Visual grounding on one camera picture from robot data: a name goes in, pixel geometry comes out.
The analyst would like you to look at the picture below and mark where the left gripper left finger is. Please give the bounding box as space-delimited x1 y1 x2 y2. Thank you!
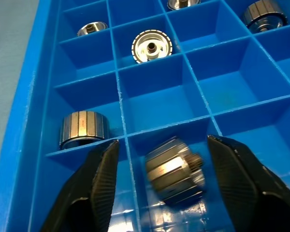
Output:
40 139 120 232

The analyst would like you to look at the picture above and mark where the blue compartment tray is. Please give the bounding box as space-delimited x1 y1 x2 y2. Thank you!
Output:
0 0 290 232

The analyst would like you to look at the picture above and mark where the metal roller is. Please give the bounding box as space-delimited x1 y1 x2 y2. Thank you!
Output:
243 0 289 33
59 110 110 150
145 136 206 206

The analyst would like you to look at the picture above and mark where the metal nut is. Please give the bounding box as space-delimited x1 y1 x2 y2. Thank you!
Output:
131 30 174 64
76 21 109 37

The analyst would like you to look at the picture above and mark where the metal nut in blue tray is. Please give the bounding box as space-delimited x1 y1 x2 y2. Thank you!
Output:
76 21 109 37

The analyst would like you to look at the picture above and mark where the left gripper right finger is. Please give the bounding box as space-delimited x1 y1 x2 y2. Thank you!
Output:
207 134 290 232

